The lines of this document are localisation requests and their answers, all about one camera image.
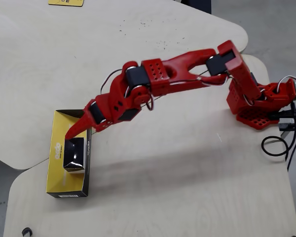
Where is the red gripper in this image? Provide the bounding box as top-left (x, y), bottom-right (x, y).
top-left (64, 91), bottom-right (122, 141)

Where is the small black white box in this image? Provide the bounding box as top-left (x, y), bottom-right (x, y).
top-left (62, 137), bottom-right (86, 174)

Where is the long yellow black open box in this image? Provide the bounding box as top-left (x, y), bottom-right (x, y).
top-left (45, 109), bottom-right (93, 198)

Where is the yellow card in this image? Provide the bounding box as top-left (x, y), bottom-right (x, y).
top-left (48, 0), bottom-right (85, 7)

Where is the black table clamp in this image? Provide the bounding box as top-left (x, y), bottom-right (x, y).
top-left (277, 108), bottom-right (296, 132)

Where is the white wrist servo wire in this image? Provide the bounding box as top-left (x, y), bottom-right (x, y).
top-left (101, 69), bottom-right (126, 96)

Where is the white base servo wire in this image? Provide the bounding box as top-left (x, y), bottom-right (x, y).
top-left (276, 75), bottom-right (296, 93)

